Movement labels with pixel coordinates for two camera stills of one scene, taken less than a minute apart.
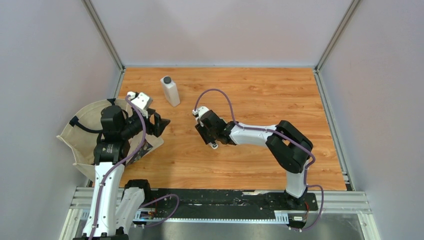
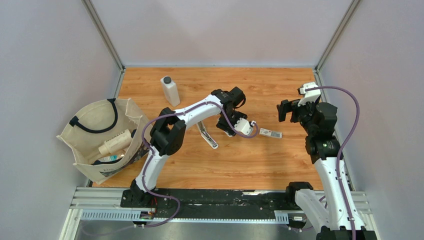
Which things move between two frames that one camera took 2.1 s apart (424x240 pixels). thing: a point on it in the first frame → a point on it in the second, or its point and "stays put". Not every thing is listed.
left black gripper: [160, 123] → [224, 126]
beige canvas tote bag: [81, 128] stays put
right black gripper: [204, 126] → [286, 106]
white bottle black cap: [170, 91] stays put
